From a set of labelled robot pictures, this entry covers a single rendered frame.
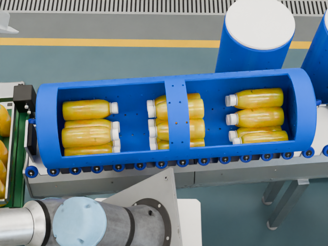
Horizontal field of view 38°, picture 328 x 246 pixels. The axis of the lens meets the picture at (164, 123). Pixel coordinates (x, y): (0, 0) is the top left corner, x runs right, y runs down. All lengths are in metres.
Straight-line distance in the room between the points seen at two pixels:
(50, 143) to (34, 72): 1.68
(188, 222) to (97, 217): 0.41
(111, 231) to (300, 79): 0.83
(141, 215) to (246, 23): 1.05
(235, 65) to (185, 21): 1.37
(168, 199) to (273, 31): 0.99
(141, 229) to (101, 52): 2.15
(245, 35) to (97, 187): 0.81
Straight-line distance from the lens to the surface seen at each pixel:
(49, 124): 1.51
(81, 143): 1.58
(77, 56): 3.19
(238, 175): 1.81
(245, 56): 1.95
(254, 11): 2.03
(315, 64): 2.19
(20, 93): 1.86
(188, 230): 1.41
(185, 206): 1.44
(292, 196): 2.24
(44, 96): 1.55
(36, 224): 1.16
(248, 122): 1.67
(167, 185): 1.21
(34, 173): 1.73
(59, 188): 1.79
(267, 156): 1.74
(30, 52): 3.27
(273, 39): 1.95
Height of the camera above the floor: 2.50
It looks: 60 degrees down
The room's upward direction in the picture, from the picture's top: 1 degrees clockwise
